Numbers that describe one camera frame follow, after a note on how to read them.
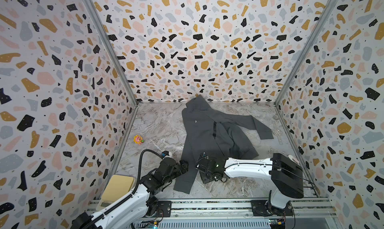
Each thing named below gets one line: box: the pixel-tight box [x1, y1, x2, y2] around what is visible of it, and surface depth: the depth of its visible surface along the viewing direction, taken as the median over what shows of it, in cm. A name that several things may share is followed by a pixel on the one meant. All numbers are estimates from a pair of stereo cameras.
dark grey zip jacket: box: [173, 95, 274, 194], surface depth 103 cm
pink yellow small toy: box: [133, 134, 145, 146], surface depth 97 cm
